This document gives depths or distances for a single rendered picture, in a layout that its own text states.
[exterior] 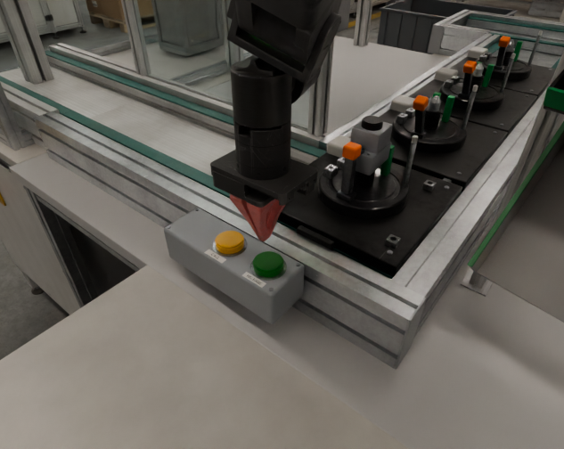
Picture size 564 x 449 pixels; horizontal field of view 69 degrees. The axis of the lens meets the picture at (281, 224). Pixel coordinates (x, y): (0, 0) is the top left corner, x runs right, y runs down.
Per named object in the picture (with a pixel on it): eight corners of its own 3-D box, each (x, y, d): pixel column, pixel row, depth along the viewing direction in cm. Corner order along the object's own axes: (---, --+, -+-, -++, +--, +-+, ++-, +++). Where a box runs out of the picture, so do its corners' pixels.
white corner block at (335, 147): (345, 169, 76) (347, 150, 73) (324, 161, 78) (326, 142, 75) (358, 159, 78) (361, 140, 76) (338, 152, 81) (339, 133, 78)
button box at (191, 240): (273, 326, 54) (272, 294, 50) (168, 257, 64) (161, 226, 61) (304, 295, 58) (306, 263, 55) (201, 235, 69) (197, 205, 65)
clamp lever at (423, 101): (421, 136, 76) (423, 104, 70) (412, 133, 77) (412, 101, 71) (430, 123, 77) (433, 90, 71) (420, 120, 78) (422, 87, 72)
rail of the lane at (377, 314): (396, 370, 54) (412, 316, 47) (49, 157, 97) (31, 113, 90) (413, 342, 57) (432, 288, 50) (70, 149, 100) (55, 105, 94)
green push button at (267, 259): (270, 287, 53) (270, 276, 51) (247, 273, 55) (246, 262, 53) (290, 270, 55) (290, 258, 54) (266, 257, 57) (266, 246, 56)
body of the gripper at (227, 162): (248, 156, 50) (245, 96, 45) (319, 183, 45) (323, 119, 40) (209, 178, 46) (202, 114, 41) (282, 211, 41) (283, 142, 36)
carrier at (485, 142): (462, 192, 70) (486, 123, 62) (341, 150, 81) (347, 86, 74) (504, 141, 84) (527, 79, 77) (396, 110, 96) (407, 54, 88)
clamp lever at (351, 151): (348, 197, 60) (355, 150, 55) (337, 191, 61) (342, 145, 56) (361, 186, 62) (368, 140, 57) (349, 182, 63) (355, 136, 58)
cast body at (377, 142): (370, 176, 60) (376, 132, 55) (343, 167, 62) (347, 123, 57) (394, 153, 65) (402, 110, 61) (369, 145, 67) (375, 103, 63)
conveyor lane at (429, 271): (409, 346, 57) (424, 297, 50) (232, 245, 73) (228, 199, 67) (576, 87, 132) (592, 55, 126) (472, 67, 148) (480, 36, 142)
